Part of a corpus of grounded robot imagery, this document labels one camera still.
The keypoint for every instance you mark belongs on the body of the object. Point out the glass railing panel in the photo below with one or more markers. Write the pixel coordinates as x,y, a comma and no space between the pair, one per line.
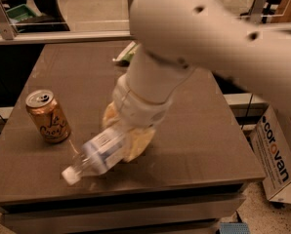
87,4

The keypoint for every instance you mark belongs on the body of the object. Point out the left metal railing bracket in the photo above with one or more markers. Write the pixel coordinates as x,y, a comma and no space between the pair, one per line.
7,30

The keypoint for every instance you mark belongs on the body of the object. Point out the white Corovan cardboard box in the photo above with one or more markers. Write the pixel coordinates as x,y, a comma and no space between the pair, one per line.
271,143

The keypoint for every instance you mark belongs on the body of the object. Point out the blue perforated step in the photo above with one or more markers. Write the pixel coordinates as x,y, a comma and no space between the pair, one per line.
234,228

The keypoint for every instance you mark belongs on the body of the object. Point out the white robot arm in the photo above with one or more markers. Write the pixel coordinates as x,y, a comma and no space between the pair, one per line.
261,65

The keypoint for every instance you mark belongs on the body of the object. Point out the clear blue-label plastic bottle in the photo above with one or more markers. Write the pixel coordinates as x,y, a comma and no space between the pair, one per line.
97,156

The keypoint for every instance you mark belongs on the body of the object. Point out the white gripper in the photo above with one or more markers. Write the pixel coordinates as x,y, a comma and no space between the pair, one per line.
137,109

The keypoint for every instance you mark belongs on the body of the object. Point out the green jalapeno chip bag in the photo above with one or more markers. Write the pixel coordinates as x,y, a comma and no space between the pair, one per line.
124,58

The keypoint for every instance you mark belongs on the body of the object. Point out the orange LaCroix soda can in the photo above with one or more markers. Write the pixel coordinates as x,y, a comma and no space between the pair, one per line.
47,115

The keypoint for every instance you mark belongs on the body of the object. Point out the grey cabinet with drawers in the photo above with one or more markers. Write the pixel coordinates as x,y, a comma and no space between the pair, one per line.
196,167

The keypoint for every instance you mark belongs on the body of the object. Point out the green plastic bin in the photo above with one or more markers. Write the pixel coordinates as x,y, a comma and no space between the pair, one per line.
20,12

